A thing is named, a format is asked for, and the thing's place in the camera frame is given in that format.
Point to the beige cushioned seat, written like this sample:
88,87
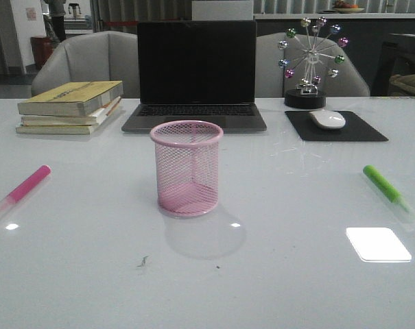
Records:
404,82

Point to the pink mesh pen holder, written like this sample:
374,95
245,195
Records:
187,170

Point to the red trash bin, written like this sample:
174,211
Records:
41,49

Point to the ferris wheel desk toy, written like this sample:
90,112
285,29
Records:
306,94

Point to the grey open laptop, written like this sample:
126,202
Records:
197,70

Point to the yellow book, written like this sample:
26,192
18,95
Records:
56,129
72,99

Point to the standing person in background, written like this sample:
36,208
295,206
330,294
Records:
57,13

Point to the right grey armchair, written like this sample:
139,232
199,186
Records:
279,67

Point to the pink highlighter pen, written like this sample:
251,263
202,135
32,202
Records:
25,187

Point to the green highlighter pen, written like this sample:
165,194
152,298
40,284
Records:
392,194

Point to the middle white book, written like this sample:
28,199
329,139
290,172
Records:
95,118

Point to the bottom yellow book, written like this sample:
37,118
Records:
56,129

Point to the white computer mouse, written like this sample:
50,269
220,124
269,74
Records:
327,119

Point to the left grey armchair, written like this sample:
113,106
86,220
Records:
100,56

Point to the top yellow book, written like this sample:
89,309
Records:
72,99

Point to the fruit bowl on counter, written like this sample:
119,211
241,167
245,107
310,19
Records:
345,7

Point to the grey armchair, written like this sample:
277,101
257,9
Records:
100,56
279,67

